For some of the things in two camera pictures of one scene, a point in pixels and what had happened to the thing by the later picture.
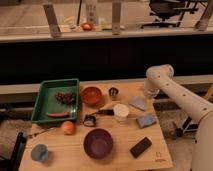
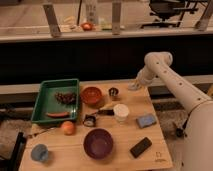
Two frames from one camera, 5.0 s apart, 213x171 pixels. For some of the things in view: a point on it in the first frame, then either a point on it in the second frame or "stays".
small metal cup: (113, 91) stays
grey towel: (138, 102) → (134, 86)
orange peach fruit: (68, 128) stays
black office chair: (166, 9) stays
